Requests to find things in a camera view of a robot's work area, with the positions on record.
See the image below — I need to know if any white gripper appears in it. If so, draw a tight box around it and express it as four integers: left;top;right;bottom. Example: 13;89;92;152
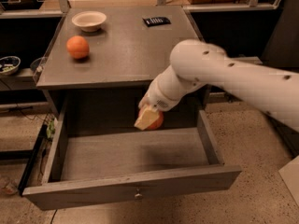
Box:
134;77;181;132

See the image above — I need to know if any red apple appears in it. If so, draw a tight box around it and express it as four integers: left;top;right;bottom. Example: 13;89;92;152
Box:
137;105;164;131

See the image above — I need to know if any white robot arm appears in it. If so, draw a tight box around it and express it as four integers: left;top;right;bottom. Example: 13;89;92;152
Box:
135;39;299;132

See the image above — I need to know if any grey cabinet with counter top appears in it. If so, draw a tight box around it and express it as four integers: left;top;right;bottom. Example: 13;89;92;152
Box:
36;5;220;119

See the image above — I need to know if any open grey top drawer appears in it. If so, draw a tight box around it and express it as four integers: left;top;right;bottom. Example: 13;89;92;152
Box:
22;91;243;211

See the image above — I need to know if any small metal drawer knob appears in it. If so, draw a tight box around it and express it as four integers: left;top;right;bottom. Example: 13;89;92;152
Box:
135;188;143;200

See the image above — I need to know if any black remote control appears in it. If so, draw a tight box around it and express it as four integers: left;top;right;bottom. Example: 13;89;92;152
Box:
143;17;171;27

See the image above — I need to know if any orange fruit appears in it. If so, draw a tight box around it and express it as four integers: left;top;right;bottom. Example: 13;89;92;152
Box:
66;35;90;59

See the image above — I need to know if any white paper bowl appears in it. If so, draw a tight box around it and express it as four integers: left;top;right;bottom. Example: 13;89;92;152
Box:
72;11;107;33

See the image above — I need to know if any grey side shelf bar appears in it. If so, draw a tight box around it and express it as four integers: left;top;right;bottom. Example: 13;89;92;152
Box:
235;56;263;64

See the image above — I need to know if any clear plastic container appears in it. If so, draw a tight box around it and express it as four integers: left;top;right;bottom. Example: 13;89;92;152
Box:
30;57;48;77

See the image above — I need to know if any blue patterned bowl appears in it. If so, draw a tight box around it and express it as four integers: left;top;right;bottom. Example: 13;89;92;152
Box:
0;56;21;76

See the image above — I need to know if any black floor rail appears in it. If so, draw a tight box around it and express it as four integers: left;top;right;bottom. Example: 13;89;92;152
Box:
18;124;47;195

